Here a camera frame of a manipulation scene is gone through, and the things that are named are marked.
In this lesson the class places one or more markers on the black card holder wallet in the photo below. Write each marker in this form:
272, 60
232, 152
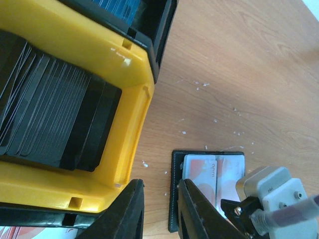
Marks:
177, 159

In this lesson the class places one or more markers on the black card bin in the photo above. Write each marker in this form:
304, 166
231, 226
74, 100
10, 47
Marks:
149, 29
17, 215

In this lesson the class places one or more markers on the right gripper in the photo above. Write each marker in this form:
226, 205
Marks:
238, 213

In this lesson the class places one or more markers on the blue card stack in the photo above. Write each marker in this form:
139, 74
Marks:
123, 9

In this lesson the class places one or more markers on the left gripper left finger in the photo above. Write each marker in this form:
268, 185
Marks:
124, 219

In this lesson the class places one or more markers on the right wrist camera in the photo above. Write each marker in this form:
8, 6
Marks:
288, 212

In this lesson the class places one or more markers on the yellow card bin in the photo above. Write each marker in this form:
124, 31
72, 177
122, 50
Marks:
62, 32

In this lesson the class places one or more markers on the dark grey card stack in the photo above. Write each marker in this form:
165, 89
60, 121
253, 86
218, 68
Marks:
52, 112

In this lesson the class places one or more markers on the left black card bin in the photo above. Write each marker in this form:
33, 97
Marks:
17, 215

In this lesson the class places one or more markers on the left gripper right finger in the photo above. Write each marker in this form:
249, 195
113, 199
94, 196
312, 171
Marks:
197, 217

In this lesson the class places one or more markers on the right black card bin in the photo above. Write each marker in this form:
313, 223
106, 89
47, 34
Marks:
149, 29

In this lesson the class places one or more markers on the red white card stack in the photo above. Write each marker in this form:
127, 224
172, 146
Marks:
37, 233

